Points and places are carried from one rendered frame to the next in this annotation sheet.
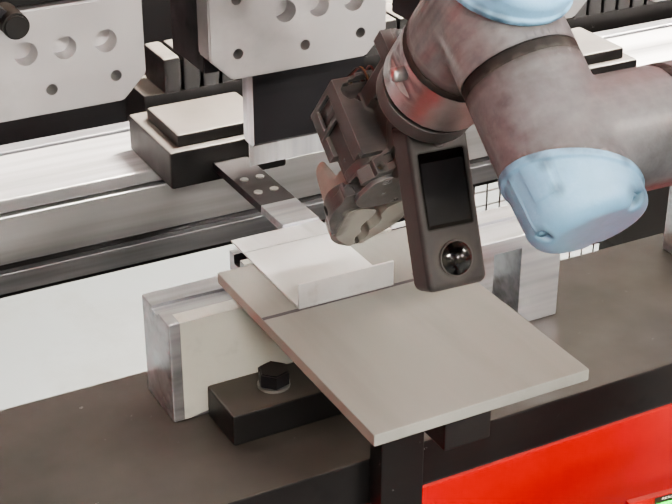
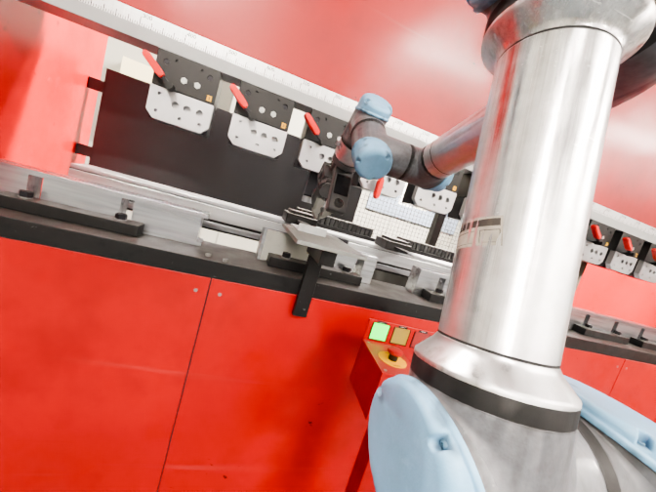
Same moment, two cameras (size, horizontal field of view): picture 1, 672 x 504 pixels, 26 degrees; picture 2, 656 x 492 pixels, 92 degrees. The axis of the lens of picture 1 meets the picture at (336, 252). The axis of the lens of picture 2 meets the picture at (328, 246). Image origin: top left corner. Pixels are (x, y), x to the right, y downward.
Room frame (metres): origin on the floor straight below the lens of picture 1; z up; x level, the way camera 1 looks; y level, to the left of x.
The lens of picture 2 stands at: (0.13, -0.21, 1.10)
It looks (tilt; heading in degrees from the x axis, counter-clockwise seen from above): 8 degrees down; 10
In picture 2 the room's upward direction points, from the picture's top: 17 degrees clockwise
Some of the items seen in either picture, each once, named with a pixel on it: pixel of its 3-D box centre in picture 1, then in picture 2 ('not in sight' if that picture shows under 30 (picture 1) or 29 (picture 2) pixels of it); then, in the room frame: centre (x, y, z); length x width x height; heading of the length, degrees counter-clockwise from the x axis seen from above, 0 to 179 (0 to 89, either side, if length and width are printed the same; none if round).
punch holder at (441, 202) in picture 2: not in sight; (431, 185); (1.28, -0.31, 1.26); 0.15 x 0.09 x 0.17; 118
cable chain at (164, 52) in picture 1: (308, 41); (334, 222); (1.56, 0.03, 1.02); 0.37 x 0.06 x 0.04; 118
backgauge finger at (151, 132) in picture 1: (238, 161); (303, 220); (1.25, 0.09, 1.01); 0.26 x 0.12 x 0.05; 28
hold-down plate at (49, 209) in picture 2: not in sight; (73, 215); (0.77, 0.53, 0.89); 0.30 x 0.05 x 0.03; 118
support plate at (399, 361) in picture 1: (392, 323); (319, 239); (0.97, -0.04, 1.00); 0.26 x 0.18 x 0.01; 28
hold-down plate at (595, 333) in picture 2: not in sight; (600, 334); (1.71, -1.24, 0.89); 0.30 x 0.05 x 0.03; 118
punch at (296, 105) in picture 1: (304, 100); (320, 190); (1.11, 0.03, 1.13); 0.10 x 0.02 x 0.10; 118
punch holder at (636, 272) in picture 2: not in sight; (643, 262); (1.84, -1.37, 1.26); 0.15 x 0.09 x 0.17; 118
